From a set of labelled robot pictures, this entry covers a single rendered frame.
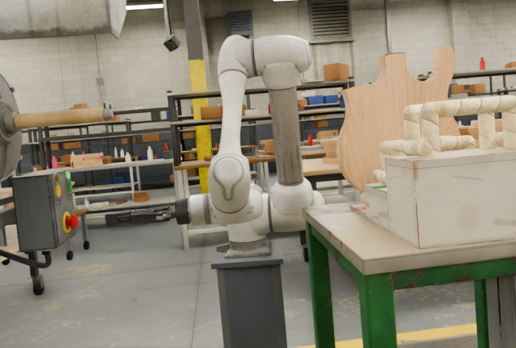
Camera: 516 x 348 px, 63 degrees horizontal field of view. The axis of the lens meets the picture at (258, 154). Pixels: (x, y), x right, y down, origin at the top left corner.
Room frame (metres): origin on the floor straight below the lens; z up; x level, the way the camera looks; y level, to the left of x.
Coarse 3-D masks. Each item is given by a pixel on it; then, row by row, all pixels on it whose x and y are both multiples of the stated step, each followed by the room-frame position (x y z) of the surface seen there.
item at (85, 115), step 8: (40, 112) 0.92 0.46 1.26; (48, 112) 0.92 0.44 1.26; (56, 112) 0.92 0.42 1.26; (64, 112) 0.92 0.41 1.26; (72, 112) 0.92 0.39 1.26; (80, 112) 0.92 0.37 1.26; (88, 112) 0.92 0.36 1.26; (96, 112) 0.92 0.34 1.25; (16, 120) 0.90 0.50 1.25; (24, 120) 0.91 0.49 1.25; (32, 120) 0.91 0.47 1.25; (40, 120) 0.91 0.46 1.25; (48, 120) 0.91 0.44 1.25; (56, 120) 0.91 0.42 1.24; (64, 120) 0.91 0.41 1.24; (72, 120) 0.92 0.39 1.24; (80, 120) 0.92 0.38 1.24; (88, 120) 0.92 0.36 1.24; (96, 120) 0.92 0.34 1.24; (104, 120) 0.94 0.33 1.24
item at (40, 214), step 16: (32, 176) 1.10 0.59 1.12; (48, 176) 1.11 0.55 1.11; (64, 176) 1.21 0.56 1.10; (16, 192) 1.10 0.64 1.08; (32, 192) 1.10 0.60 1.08; (48, 192) 1.11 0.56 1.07; (64, 192) 1.20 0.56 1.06; (16, 208) 1.10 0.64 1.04; (32, 208) 1.10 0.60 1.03; (48, 208) 1.11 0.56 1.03; (64, 208) 1.18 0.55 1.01; (16, 224) 1.10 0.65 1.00; (32, 224) 1.10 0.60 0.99; (48, 224) 1.11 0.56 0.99; (64, 224) 1.16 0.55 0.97; (32, 240) 1.10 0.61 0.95; (48, 240) 1.11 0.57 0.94; (64, 240) 1.16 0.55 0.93; (16, 256) 1.11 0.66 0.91; (48, 256) 1.15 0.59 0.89
